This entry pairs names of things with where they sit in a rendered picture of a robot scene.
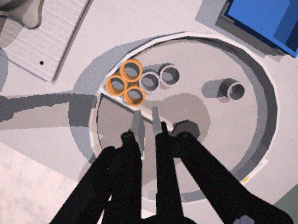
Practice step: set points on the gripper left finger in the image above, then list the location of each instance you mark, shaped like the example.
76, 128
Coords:
89, 198

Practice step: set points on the bronze bushing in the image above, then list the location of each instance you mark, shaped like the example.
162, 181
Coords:
111, 89
132, 101
125, 76

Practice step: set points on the blue shallow tray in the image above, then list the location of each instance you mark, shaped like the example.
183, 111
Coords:
279, 18

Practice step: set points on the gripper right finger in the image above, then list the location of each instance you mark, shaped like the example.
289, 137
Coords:
233, 203

